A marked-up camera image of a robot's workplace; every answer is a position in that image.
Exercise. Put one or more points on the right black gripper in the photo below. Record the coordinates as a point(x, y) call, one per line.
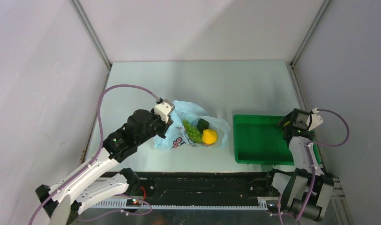
point(286, 118)

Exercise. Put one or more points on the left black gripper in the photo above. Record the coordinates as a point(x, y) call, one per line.
point(165, 126)

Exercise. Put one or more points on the light blue plastic bag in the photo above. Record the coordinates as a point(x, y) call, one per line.
point(176, 135)

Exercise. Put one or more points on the green fake grapes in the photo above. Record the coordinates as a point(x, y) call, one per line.
point(192, 132)

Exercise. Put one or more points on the dark green fake avocado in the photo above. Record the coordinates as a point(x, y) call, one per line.
point(202, 125)

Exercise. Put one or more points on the yellow fake pear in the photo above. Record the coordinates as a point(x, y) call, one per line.
point(209, 136)

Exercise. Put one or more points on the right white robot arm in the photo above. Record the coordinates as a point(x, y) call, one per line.
point(307, 190)

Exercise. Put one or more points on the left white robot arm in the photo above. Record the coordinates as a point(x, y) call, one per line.
point(66, 200)

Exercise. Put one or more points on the green plastic tray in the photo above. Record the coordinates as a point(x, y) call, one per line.
point(258, 139)

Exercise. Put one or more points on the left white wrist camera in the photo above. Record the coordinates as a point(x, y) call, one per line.
point(163, 109)

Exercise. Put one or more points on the right aluminium frame post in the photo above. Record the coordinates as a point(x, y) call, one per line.
point(311, 30)

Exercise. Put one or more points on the aluminium frame post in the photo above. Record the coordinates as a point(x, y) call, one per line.
point(311, 30)
point(84, 19)

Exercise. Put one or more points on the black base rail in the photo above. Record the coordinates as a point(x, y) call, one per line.
point(205, 189)

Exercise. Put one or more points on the left aluminium frame post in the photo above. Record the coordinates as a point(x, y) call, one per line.
point(84, 19)

